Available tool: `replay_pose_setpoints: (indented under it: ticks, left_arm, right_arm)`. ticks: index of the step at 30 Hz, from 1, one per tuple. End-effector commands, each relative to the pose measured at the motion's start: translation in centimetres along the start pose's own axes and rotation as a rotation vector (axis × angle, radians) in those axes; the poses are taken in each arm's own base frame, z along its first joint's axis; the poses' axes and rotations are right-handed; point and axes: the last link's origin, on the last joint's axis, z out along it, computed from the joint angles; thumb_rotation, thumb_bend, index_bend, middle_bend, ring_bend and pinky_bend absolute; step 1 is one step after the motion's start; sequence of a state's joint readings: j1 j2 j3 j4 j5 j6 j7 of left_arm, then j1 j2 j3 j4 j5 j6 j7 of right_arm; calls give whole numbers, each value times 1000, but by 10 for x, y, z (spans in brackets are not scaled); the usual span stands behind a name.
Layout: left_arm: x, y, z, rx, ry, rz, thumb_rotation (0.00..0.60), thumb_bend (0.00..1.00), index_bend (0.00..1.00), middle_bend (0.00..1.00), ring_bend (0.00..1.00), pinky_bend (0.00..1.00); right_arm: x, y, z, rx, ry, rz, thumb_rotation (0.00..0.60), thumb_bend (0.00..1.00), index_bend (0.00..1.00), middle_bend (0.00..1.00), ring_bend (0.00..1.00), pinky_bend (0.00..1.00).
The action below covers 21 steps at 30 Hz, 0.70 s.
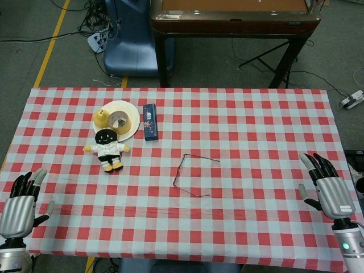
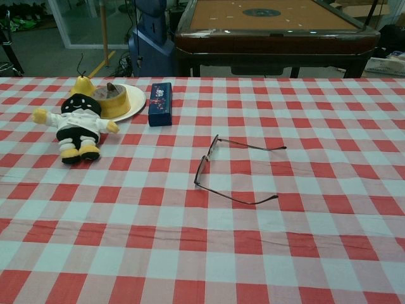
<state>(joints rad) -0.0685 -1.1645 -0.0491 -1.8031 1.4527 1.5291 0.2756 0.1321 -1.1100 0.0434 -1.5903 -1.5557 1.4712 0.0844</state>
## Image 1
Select black electronic device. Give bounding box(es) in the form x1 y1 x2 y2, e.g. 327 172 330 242
344 149 364 171

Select yellow tape roll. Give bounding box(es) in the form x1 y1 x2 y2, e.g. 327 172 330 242
107 110 132 135

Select dark brown wooden table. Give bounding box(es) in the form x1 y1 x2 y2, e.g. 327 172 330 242
150 0 322 89

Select thin wire eyeglasses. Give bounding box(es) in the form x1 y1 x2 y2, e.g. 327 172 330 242
172 153 221 198

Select red white checkered tablecloth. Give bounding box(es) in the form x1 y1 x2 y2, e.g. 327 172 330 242
0 86 355 270

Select dark blue rectangular box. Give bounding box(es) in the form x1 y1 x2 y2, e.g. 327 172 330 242
142 104 159 142

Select black floor cable bundle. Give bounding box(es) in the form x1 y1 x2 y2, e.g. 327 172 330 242
76 0 120 38

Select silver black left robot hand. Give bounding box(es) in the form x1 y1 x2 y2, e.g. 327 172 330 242
0 169 55 239

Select dark blue stool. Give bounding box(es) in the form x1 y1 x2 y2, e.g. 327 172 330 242
118 258 244 273

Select blue plastic chair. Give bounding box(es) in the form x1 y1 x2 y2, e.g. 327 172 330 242
103 0 175 78

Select white power strip with plugs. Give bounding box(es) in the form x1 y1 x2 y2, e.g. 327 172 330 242
87 30 110 54

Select cream round plate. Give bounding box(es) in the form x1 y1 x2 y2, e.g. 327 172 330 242
93 100 141 143

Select black-headed plush doll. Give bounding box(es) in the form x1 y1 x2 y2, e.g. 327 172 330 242
82 129 131 173

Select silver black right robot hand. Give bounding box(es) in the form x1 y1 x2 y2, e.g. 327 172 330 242
298 152 357 220

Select yellow pear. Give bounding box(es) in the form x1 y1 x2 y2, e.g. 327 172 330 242
93 109 110 127

